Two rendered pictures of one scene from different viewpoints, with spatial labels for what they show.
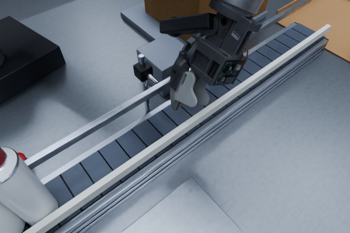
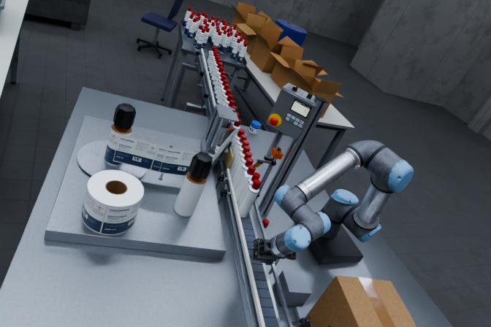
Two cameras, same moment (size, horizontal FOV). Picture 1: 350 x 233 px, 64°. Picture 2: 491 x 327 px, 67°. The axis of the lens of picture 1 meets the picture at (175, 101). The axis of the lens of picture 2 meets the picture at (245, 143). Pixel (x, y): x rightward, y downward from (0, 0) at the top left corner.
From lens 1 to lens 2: 138 cm
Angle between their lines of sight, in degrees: 79
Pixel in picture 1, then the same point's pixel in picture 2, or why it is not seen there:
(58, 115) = not seen: hidden behind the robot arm
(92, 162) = (250, 232)
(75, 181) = (246, 225)
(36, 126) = not seen: hidden behind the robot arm
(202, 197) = (216, 247)
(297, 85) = not seen: outside the picture
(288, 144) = (213, 307)
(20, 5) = (383, 274)
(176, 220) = (214, 236)
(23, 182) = (248, 195)
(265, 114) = (236, 315)
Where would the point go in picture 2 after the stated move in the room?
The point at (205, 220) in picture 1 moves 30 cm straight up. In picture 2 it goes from (208, 242) to (234, 187)
